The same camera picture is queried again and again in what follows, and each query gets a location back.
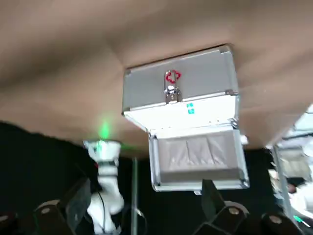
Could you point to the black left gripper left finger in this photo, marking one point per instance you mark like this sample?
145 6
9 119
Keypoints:
49 218

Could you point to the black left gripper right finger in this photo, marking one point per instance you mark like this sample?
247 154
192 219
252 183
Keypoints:
227 220

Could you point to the silver aluminium medical kit case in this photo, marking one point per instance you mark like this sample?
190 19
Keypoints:
207 80

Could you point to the aluminium frame post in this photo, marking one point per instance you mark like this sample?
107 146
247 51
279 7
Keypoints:
134 186

